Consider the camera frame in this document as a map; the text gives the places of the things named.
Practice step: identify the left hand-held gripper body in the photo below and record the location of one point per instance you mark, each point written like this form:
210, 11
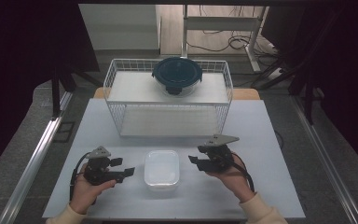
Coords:
98, 171

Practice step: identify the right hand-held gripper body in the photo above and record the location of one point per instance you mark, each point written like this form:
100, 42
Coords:
219, 158

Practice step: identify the white rectangular plastic container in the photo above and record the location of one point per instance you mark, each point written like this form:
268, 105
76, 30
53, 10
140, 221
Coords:
161, 169

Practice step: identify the round dark blue lidded container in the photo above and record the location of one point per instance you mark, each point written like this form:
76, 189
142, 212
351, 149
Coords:
177, 74

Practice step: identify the person's left hand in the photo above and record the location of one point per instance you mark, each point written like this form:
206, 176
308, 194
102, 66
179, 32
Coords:
85, 194

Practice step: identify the person's right hand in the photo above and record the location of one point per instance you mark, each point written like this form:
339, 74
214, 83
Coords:
234, 183

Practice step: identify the black floor plate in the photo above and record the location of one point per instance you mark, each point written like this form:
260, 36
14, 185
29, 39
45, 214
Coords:
64, 132

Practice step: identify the wooden table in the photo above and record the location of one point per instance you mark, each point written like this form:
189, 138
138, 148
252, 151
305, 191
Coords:
245, 94

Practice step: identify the black metal stand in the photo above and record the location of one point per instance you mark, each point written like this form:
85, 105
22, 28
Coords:
307, 93
56, 93

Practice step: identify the white cabinet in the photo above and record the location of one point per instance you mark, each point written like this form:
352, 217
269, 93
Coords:
118, 26

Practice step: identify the aluminium rail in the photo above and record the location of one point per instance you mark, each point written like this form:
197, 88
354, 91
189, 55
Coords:
326, 161
32, 165

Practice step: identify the white metal desk frame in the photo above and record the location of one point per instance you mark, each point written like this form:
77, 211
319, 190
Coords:
220, 23

